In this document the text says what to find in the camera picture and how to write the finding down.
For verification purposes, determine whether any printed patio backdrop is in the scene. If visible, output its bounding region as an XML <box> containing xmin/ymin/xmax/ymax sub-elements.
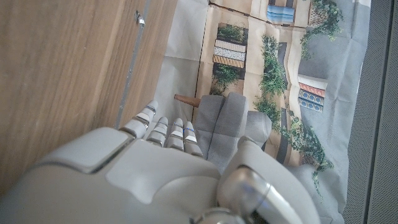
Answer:
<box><xmin>152</xmin><ymin>0</ymin><xmax>373</xmax><ymax>224</ymax></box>

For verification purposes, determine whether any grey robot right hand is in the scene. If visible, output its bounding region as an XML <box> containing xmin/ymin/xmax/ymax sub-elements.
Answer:
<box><xmin>0</xmin><ymin>100</ymin><xmax>321</xmax><ymax>224</ymax></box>

